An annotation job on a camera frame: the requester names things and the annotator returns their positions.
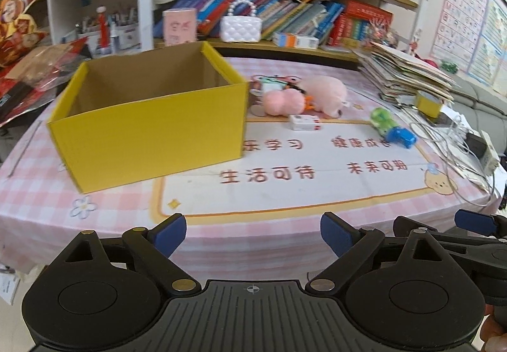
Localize person's right hand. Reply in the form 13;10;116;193
480;304;507;352

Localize white quilted handbag pearl handle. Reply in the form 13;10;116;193
220;0;263;43

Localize yellow cardboard box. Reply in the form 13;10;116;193
47;41;250;194

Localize pink fluffy pompom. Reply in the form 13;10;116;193
263;91;306;116

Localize small yellow box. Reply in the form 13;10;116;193
414;93;444;119

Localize pink cartoon pen holder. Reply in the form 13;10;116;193
163;8;198;47

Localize row of red dictionaries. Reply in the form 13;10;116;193
331;0;394;47

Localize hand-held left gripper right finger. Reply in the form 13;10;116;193
305;211;444;295

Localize black power adapter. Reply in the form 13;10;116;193
463;132;488;158

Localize small white box red label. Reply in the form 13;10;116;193
288;113;322;131

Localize row of colourful books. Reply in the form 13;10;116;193
154;0;345;44

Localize red tassel ornament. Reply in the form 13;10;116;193
96;6;112;56

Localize small cartoon figure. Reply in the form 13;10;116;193
409;29;424;56

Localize stack of books and papers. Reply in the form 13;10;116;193
356;41;460;107

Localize colourful crown ornament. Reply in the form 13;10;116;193
370;17;400;46

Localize red gift bags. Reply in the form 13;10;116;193
0;0;50;67

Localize pink plush toy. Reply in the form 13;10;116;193
303;75;351;120

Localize pink alphabet wall poster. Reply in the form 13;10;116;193
430;0;490;73

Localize white pen holder with pens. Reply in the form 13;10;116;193
75;7;141;51

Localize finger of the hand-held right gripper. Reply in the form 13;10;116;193
392;215;507;254
455;208;507;237

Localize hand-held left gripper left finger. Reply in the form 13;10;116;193
63;213;201;295

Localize pink checkered printed desk mat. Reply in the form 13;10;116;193
0;53;497;275

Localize grey sofa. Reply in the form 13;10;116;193
447;75;507;117

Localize green toy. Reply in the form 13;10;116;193
370;107;397;135

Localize clear plastic bags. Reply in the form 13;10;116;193
0;37;93;128

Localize wooden desk shelf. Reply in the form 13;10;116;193
154;0;421;69

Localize orange blue white carton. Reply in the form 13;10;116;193
273;32;320;50

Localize yellow green wall poster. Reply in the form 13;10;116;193
465;0;507;95

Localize blue toy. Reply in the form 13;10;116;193
386;126;417;147

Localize tangle of white cables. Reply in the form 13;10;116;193
408;116;504;204

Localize white power strip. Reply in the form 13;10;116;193
477;130;502;172

